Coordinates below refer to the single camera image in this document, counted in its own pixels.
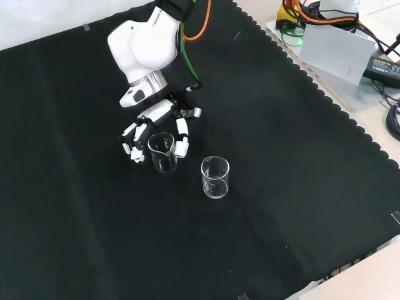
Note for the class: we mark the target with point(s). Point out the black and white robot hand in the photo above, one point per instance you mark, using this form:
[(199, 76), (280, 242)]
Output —
[(156, 128)]

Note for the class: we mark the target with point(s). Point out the small clear glass beaker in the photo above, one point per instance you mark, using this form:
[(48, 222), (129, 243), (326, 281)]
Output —
[(162, 152)]

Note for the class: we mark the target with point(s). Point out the large clear glass beaker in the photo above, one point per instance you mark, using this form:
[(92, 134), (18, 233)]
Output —
[(215, 182)]

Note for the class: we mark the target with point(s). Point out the black bench cloth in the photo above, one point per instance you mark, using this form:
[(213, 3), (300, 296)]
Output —
[(125, 203)]

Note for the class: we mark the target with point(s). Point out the yellow stop button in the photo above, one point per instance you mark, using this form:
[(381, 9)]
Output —
[(286, 14)]

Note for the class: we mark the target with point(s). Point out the pale board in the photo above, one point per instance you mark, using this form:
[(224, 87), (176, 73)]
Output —
[(336, 51)]

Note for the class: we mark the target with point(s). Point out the black power adapter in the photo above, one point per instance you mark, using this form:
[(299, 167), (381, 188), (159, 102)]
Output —
[(383, 68)]

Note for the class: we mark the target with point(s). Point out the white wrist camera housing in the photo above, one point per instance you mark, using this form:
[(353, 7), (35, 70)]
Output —
[(134, 96)]

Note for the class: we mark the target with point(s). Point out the grey metal base plate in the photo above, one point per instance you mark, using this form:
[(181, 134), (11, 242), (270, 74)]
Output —
[(325, 72)]

